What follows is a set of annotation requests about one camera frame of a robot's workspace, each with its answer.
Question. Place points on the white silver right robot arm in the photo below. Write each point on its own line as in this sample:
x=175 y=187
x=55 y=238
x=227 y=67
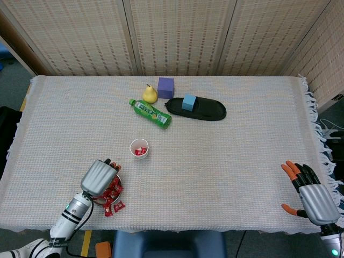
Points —
x=332 y=242

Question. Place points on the yellow pear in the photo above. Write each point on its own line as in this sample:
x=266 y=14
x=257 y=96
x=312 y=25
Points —
x=150 y=95

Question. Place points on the woven bamboo screen panel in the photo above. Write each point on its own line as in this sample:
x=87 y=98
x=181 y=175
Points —
x=268 y=40
x=328 y=53
x=80 y=40
x=18 y=44
x=177 y=40

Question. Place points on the green plastic drink bottle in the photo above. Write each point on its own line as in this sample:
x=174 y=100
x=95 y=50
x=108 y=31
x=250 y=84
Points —
x=150 y=111

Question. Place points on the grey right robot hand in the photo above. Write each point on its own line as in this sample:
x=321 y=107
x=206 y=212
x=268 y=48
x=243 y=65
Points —
x=318 y=204

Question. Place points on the yellow floor tape strip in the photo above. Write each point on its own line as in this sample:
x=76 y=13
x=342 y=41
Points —
x=85 y=242
x=24 y=103

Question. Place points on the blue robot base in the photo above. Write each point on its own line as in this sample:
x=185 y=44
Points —
x=169 y=244

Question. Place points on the white paper cup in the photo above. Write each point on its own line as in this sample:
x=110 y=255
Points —
x=141 y=156

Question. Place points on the round silver metal plate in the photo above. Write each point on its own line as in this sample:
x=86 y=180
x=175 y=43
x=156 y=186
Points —
x=99 y=201

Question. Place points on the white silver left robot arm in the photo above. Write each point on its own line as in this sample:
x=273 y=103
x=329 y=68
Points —
x=72 y=212

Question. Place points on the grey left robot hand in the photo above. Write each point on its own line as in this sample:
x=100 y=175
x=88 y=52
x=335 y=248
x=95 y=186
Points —
x=96 y=178

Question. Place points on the purple foam cube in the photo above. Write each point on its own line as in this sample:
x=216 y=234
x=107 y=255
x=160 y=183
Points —
x=165 y=87

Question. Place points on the white woven tablecloth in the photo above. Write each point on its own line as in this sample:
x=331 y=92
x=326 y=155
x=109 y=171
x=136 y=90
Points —
x=215 y=174

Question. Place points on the blue object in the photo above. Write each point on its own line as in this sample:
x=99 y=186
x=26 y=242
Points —
x=3 y=53

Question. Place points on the black equipment stand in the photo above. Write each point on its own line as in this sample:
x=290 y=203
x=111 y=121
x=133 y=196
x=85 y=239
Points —
x=336 y=146

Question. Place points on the light blue foam cube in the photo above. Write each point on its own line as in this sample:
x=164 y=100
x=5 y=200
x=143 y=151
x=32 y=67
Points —
x=188 y=103

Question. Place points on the orange foam block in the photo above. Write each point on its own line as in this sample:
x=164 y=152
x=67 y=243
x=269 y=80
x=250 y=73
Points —
x=103 y=250

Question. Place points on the black slipper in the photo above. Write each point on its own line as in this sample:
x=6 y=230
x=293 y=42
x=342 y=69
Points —
x=209 y=110

